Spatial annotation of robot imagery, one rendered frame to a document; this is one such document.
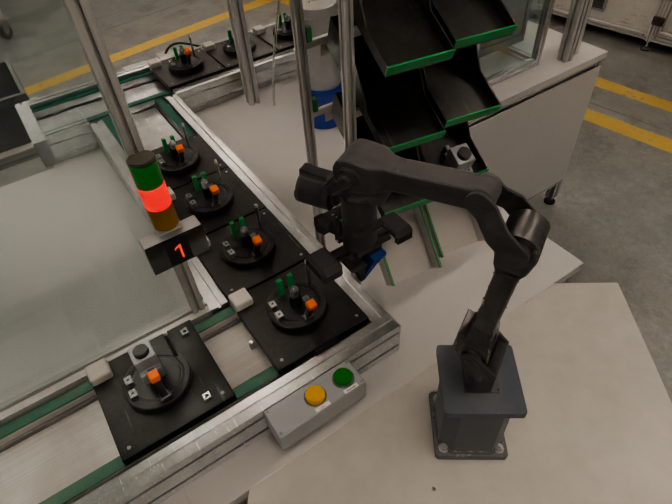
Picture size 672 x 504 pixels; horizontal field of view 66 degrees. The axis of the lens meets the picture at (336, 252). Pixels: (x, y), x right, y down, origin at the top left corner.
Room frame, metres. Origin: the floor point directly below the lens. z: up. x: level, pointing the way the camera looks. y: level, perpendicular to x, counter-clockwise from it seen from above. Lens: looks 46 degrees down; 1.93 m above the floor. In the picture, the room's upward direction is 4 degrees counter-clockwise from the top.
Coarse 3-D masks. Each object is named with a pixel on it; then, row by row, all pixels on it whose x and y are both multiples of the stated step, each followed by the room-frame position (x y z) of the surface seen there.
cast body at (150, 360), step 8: (144, 344) 0.60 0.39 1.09; (128, 352) 0.59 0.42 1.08; (136, 352) 0.58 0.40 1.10; (144, 352) 0.58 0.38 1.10; (152, 352) 0.58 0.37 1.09; (136, 360) 0.57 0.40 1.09; (144, 360) 0.57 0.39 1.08; (152, 360) 0.57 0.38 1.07; (136, 368) 0.56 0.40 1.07; (144, 368) 0.56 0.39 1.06; (160, 368) 0.57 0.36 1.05; (144, 376) 0.55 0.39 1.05; (160, 376) 0.56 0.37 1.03
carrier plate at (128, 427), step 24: (192, 336) 0.70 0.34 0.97; (120, 360) 0.65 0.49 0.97; (192, 360) 0.63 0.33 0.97; (120, 384) 0.59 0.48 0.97; (192, 384) 0.57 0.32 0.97; (216, 384) 0.57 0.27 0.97; (120, 408) 0.53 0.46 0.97; (192, 408) 0.52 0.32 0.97; (216, 408) 0.52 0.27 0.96; (120, 432) 0.48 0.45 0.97; (144, 432) 0.47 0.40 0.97; (168, 432) 0.47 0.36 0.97; (120, 456) 0.43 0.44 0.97
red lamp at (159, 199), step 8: (144, 192) 0.74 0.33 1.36; (152, 192) 0.74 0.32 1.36; (160, 192) 0.74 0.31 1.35; (168, 192) 0.77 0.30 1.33; (144, 200) 0.74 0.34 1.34; (152, 200) 0.74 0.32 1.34; (160, 200) 0.74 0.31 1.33; (168, 200) 0.75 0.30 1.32; (152, 208) 0.74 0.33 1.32; (160, 208) 0.74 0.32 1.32
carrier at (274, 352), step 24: (264, 288) 0.82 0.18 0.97; (288, 288) 0.80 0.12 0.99; (312, 288) 0.80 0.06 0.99; (336, 288) 0.81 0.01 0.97; (240, 312) 0.76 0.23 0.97; (264, 312) 0.75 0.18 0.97; (288, 312) 0.73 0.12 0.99; (336, 312) 0.73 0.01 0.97; (360, 312) 0.73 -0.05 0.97; (264, 336) 0.68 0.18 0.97; (288, 336) 0.68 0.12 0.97; (312, 336) 0.67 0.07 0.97; (336, 336) 0.67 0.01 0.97; (288, 360) 0.61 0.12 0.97
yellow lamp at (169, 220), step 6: (168, 210) 0.75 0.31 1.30; (174, 210) 0.76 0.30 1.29; (150, 216) 0.74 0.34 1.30; (156, 216) 0.74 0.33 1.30; (162, 216) 0.74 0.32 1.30; (168, 216) 0.74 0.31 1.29; (174, 216) 0.75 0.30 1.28; (156, 222) 0.74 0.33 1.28; (162, 222) 0.74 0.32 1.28; (168, 222) 0.74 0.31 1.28; (174, 222) 0.75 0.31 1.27; (156, 228) 0.74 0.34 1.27; (162, 228) 0.74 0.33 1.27; (168, 228) 0.74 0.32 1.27
